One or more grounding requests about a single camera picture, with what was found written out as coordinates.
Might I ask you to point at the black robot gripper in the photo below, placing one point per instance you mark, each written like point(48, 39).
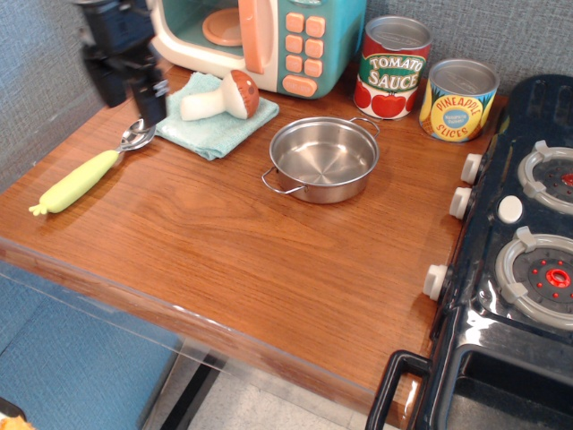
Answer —
point(117, 37)

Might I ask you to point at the plush mushroom brown cap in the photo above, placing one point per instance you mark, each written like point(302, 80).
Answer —
point(237, 94)

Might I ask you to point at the small metal pot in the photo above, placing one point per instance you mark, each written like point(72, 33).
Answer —
point(323, 159)

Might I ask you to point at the light blue folded cloth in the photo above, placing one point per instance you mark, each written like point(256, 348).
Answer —
point(214, 137)

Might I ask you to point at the orange microwave turntable plate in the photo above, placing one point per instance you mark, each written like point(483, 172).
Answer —
point(223, 28)

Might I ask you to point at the teal toy microwave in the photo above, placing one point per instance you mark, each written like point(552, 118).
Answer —
point(295, 48)

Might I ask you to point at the tomato sauce can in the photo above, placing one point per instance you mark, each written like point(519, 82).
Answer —
point(394, 54)

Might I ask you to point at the pineapple slices can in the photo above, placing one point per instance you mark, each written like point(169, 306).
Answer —
point(458, 99)

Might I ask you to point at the white stove knob middle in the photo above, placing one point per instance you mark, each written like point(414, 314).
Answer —
point(459, 202)

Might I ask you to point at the white stove knob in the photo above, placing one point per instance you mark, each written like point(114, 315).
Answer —
point(459, 202)
point(471, 167)
point(434, 280)

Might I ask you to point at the white stove knob upper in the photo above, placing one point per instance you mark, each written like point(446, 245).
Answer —
point(471, 167)

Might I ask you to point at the white stove knob lower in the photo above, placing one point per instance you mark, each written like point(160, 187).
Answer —
point(434, 280)

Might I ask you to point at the black toy stove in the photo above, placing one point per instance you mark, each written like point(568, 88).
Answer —
point(502, 335)

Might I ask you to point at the spoon with green handle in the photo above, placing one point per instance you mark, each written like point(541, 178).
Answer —
point(72, 187)

